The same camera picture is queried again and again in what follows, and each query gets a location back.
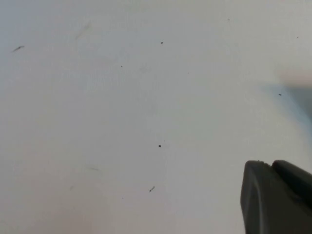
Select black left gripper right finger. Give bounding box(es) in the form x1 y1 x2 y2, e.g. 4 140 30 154
272 159 312 210

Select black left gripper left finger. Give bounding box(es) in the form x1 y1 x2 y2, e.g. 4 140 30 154
240 160 312 234

